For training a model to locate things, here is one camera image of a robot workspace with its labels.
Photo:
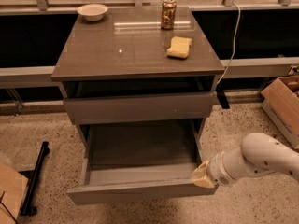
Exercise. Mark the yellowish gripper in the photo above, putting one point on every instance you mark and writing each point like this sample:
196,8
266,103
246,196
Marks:
217,171

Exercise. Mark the grey drawer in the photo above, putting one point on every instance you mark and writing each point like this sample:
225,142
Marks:
129,162
140,108

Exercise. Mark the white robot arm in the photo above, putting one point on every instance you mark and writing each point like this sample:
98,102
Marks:
259,154

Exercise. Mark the grey top drawer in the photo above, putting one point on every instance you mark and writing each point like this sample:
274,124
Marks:
140,108

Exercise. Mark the grey drawer cabinet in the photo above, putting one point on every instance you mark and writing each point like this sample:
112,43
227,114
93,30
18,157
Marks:
124,54

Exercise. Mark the cardboard box right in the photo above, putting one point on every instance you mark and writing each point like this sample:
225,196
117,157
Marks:
281,104

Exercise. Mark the cardboard box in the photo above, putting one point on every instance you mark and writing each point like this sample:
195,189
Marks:
281,104
12,192

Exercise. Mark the yellow sponge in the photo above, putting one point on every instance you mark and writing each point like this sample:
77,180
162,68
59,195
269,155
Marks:
180,47

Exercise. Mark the gold soda can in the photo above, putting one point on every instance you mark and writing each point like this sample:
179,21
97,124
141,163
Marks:
168,14

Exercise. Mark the black metal stand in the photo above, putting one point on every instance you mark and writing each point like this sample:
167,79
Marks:
27,208

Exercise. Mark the cardboard box left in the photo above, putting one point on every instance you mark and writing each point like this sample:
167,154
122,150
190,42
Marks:
12,192

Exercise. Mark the white bowl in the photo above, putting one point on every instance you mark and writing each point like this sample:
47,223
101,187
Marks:
92,12

